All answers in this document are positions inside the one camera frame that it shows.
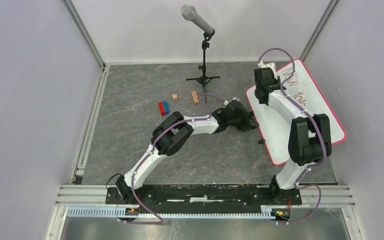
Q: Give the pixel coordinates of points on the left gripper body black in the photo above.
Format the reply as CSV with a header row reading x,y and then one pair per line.
x,y
236,121

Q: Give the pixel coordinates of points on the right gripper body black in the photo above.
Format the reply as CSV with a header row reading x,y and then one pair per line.
x,y
276,81

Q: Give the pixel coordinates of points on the pink-framed whiteboard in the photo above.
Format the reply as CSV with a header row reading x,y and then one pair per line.
x,y
301,94

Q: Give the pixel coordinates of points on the red blue toy brick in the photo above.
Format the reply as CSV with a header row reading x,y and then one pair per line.
x,y
163,108

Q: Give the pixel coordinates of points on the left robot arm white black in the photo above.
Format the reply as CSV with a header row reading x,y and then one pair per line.
x,y
170,136

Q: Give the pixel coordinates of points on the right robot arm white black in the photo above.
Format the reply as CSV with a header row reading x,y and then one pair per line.
x,y
309,142

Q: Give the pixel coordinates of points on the long wooden block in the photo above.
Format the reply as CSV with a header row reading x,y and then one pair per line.
x,y
195,97

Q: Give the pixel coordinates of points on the black microphone tripod stand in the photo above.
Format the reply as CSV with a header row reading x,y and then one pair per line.
x,y
204,80

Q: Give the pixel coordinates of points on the small wooden cube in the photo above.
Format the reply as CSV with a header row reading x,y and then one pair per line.
x,y
175,97

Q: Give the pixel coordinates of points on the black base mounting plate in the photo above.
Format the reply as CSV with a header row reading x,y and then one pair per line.
x,y
213,198

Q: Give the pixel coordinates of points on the silver microphone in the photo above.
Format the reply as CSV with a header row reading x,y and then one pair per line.
x,y
190,13

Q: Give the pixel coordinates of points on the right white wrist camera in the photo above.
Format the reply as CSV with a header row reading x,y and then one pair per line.
x,y
270,65

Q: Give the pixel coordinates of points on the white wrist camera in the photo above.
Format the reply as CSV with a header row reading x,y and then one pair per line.
x,y
226,102
270,65

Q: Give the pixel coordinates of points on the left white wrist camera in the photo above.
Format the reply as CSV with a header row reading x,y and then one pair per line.
x,y
226,102

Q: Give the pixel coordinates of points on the grey slotted cable duct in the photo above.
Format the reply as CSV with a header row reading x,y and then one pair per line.
x,y
133,213

